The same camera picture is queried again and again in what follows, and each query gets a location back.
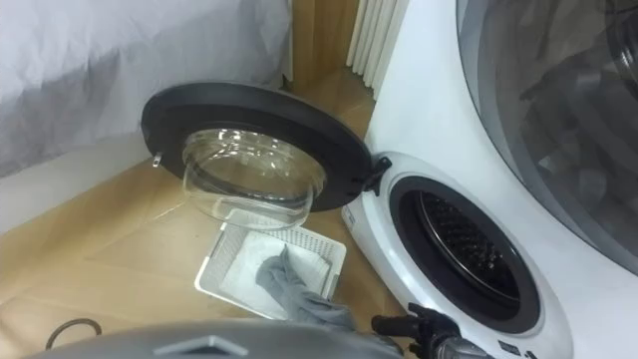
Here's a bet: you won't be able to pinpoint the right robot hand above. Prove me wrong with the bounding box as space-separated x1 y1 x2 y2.
370 302 463 359

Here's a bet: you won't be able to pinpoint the grey cloth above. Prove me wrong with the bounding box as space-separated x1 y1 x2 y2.
255 243 358 333

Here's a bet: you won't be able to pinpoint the white perforated laundry basket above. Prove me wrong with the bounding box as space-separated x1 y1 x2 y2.
193 208 348 321

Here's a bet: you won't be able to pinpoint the white stacked washing machines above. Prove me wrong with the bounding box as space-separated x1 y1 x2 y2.
341 0 638 359

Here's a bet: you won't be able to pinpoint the black round washer door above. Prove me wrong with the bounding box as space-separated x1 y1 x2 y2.
140 82 393 231

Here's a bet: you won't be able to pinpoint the robot body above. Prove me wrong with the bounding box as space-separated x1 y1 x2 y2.
22 318 406 359

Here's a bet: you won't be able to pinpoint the white ribbed radiator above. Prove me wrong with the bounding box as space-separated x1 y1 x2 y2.
345 0 411 101

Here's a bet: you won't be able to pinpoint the white fabric cover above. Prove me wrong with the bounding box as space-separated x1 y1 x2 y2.
0 0 293 179

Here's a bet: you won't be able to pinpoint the dark cable loop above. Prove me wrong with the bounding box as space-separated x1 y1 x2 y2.
45 317 104 351

